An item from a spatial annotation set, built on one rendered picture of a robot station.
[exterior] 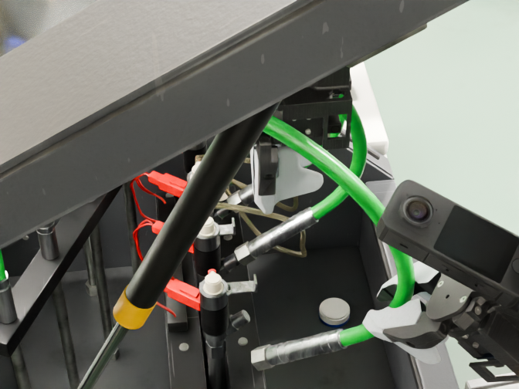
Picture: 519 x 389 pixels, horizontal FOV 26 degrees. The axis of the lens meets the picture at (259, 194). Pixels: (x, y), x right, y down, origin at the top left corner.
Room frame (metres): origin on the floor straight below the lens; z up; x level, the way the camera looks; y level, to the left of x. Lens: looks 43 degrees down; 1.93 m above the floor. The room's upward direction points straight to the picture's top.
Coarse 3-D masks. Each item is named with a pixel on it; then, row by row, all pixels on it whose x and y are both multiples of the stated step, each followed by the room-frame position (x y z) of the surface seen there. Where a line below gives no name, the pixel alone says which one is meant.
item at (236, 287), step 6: (228, 282) 0.74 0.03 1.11; (234, 282) 0.74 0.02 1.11; (240, 282) 0.74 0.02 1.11; (246, 282) 0.74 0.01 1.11; (252, 282) 0.74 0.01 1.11; (234, 288) 0.73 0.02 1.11; (240, 288) 0.73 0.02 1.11; (246, 288) 0.74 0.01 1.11; (252, 288) 0.74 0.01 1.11; (228, 294) 0.73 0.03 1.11
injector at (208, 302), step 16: (224, 288) 0.73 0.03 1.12; (208, 304) 0.72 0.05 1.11; (224, 304) 0.72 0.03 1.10; (208, 320) 0.72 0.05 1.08; (224, 320) 0.72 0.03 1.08; (240, 320) 0.73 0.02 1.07; (208, 336) 0.72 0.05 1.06; (224, 336) 0.72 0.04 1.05; (208, 352) 0.73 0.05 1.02; (224, 352) 0.73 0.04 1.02; (224, 368) 0.73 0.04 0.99; (224, 384) 0.73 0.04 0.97
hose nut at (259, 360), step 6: (258, 348) 0.65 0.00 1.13; (264, 348) 0.64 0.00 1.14; (252, 354) 0.64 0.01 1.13; (258, 354) 0.64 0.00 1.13; (264, 354) 0.64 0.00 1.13; (252, 360) 0.64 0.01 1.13; (258, 360) 0.63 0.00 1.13; (264, 360) 0.63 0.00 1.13; (258, 366) 0.63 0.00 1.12; (264, 366) 0.63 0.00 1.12; (270, 366) 0.63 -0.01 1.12
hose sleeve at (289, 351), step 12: (312, 336) 0.63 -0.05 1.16; (324, 336) 0.63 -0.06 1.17; (336, 336) 0.62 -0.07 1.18; (276, 348) 0.64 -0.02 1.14; (288, 348) 0.63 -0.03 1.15; (300, 348) 0.63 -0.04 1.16; (312, 348) 0.62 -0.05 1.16; (324, 348) 0.62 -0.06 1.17; (336, 348) 0.62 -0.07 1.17; (276, 360) 0.63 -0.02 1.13; (288, 360) 0.63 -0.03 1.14
